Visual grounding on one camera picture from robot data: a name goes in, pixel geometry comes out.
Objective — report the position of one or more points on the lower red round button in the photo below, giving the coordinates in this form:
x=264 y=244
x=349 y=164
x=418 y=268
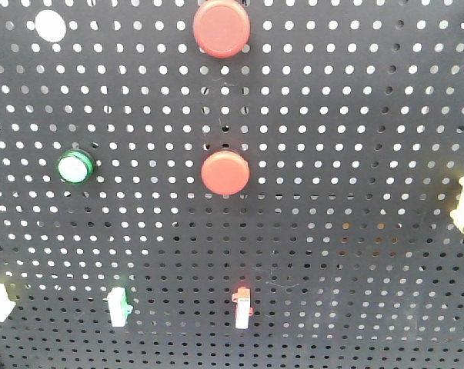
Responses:
x=225 y=172

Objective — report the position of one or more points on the white red toggle switch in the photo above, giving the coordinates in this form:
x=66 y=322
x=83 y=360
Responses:
x=243 y=308

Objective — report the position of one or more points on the upper red round button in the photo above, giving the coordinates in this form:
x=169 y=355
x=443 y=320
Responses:
x=221 y=28

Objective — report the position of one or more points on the red round button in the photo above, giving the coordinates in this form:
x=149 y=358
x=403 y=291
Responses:
x=221 y=28
x=225 y=172

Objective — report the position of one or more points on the green round push button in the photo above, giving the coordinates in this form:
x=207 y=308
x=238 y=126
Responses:
x=75 y=166

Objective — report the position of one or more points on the black perforated pegboard panel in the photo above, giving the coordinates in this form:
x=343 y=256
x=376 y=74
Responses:
x=350 y=115

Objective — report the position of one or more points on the white green toggle switch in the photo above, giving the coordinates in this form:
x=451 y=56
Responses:
x=118 y=307

